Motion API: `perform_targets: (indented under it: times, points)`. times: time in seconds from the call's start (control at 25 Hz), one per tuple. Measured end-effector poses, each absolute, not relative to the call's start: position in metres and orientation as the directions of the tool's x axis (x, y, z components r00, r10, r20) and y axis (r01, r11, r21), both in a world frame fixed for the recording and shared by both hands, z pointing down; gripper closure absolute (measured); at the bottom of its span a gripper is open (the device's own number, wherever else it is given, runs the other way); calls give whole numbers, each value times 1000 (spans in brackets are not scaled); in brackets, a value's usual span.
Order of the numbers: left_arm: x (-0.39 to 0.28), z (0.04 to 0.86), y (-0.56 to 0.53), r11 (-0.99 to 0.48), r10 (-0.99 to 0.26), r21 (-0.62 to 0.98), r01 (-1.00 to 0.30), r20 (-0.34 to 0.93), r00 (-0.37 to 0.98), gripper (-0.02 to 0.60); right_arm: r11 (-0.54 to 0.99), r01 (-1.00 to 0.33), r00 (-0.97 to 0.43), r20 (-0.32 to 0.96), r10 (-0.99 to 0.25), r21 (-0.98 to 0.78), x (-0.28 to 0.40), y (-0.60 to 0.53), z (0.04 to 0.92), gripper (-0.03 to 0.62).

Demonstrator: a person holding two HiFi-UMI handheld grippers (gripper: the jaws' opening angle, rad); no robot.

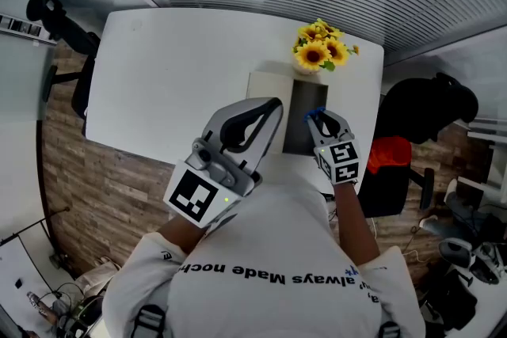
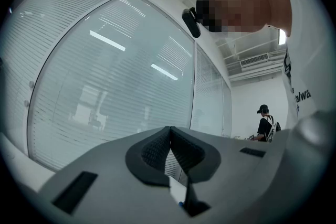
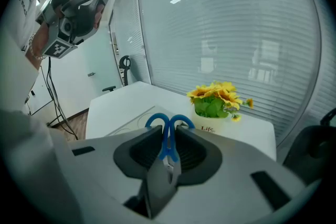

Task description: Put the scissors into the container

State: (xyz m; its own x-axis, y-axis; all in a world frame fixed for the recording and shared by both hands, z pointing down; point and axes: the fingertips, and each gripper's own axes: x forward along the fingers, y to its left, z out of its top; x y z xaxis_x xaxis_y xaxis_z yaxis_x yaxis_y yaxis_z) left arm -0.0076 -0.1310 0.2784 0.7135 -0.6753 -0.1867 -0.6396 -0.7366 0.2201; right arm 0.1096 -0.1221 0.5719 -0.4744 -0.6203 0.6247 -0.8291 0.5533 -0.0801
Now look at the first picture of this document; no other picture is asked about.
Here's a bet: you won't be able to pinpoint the black bag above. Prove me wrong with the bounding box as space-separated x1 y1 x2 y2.
419 268 478 332

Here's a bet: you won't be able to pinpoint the potted yellow sunflowers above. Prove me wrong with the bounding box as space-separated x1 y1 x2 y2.
292 17 360 75

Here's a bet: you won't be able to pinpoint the white side table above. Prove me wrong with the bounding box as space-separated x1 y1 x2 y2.
467 118 507 187

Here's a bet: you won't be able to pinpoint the black office chair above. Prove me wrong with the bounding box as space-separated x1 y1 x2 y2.
25 0 102 138
356 71 479 218

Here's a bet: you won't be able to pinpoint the person's white printed shirt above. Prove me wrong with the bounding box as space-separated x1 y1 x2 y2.
101 180 427 338

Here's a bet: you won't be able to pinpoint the blue scissors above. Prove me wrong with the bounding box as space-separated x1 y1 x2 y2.
303 105 326 123

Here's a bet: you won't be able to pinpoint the grey tray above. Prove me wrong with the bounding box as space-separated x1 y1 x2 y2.
281 78 330 156

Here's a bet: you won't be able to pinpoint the person's right forearm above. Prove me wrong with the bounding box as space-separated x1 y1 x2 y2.
332 181 382 267

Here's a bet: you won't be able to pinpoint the black metal stand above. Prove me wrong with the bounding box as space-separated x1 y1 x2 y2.
0 206 71 270

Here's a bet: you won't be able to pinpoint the beige tray lid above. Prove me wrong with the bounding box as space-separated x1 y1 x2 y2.
246 70 295 155

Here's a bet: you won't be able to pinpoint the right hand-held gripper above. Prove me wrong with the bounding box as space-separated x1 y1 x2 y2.
307 109 363 186

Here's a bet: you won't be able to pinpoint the person's left forearm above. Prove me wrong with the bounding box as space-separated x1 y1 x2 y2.
157 215 210 255

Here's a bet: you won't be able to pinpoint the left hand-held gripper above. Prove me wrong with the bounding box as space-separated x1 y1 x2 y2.
162 97 285 230

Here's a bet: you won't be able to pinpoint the white wall shelf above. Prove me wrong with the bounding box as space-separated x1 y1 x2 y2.
0 13 59 47

